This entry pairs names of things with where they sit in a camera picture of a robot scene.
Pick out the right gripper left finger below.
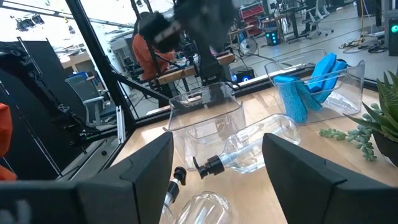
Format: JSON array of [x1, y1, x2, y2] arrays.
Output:
[[76, 132, 174, 224]]

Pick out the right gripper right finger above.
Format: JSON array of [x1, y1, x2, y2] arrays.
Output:
[[262, 133, 360, 224]]

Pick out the clear spray bottle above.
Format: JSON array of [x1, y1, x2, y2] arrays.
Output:
[[160, 166, 188, 224], [192, 113, 302, 180], [174, 191, 240, 224]]

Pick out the blue sponge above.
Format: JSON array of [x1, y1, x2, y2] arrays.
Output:
[[295, 82, 323, 112], [313, 60, 348, 104], [272, 75, 309, 124], [306, 52, 338, 94]]

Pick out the clear plastic bin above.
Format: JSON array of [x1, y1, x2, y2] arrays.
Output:
[[163, 82, 247, 171], [264, 49, 366, 125]]

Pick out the potted succulent plant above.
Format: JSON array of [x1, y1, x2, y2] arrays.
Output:
[[318, 70, 398, 169]]

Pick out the black panel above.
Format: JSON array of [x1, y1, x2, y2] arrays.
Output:
[[0, 40, 103, 181]]

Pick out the wooden table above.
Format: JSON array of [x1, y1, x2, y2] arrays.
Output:
[[155, 52, 236, 86]]

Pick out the black computer blue lights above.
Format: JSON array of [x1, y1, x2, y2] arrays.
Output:
[[264, 27, 280, 47], [231, 70, 256, 84]]

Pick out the floor fan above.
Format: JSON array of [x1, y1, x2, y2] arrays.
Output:
[[238, 37, 259, 57]]

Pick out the black box green lights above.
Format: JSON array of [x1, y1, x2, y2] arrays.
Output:
[[385, 18, 398, 57]]

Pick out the white office chair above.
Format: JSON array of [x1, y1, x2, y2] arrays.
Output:
[[306, 0, 335, 37]]

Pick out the red shelf cart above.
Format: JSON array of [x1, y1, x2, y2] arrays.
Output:
[[239, 4, 265, 27]]

